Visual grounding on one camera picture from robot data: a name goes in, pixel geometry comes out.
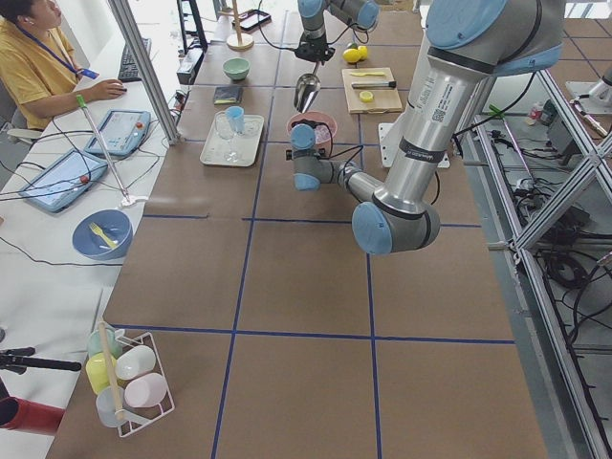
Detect blue teach pendant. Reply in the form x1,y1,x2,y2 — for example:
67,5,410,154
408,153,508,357
98,109,151,159
18,149,108,213

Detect white wire cup rack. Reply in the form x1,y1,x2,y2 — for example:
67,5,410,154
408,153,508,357
96,323,175,438

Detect blue plastic cup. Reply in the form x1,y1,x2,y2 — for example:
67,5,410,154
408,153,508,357
225,105,245,135

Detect grey folded cloth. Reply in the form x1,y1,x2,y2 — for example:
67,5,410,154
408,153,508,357
213,85,243,105

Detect steel muddler black tip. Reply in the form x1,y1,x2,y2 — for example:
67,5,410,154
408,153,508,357
351,80,397,90

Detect pink bowl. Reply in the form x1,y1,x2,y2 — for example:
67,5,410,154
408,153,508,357
286,111,338,149

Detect cream bear tray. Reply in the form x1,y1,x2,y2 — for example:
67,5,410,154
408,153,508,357
200,112,264,167

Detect red cylinder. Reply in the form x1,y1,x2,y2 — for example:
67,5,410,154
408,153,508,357
1,397,65,435

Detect half lemon slice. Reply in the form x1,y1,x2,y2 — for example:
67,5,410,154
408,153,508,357
359,91,374,103

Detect mint green bowl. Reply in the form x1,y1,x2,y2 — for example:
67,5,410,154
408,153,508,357
223,57,251,81

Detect person in yellow shirt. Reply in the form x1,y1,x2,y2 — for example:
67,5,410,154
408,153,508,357
1,1,126,130

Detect clear wine glass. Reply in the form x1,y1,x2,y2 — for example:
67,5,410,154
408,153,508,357
214,111,239,164

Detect wooden cutting board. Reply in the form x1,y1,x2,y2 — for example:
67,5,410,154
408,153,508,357
341,67,404,114

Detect yellow plastic cup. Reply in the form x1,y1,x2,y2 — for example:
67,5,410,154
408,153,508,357
85,353,110,395

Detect yellow plastic knife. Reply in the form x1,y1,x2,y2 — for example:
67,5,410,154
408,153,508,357
349,71,385,77

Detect white plastic cup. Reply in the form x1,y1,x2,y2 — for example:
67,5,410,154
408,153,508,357
115,345,157,381

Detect yellow lemon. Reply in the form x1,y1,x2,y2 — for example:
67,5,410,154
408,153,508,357
357,45,368,61
342,48,361,64

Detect metal ice scoop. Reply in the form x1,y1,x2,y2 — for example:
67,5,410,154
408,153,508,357
294,62,321,113

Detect black keyboard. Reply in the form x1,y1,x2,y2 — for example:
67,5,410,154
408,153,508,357
117,45,142,83

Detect pink plastic cup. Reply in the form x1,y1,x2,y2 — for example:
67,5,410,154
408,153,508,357
124,373,167,408

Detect blue bowl on desk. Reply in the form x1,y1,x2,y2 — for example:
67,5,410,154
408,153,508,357
72,209,133,261

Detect clear ice cubes pile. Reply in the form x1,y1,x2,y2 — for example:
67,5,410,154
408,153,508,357
314,124,333,144

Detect yellow plastic fork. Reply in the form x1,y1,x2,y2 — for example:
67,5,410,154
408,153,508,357
89,222,118,250

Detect near blue teach pendant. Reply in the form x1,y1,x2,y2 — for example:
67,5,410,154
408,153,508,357
18,149,108,213

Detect aluminium frame post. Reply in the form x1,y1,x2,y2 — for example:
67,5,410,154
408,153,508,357
108,0,181,145

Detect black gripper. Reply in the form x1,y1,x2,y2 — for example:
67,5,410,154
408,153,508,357
294,41,335,65
289,121,331,159

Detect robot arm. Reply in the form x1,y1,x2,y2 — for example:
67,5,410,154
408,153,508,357
290,0,565,254
294,0,380,63

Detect upper yellow lemon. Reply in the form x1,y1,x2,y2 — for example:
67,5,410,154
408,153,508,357
357,45,368,61

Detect round wooden stand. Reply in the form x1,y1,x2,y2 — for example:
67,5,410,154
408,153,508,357
226,0,254,52

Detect black tripod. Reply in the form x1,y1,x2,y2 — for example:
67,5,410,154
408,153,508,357
1,347,82,375

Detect front yellow lemon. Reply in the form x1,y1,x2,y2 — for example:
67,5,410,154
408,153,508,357
342,48,361,64

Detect far blue teach pendant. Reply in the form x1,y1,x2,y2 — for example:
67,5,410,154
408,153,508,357
98,109,151,159

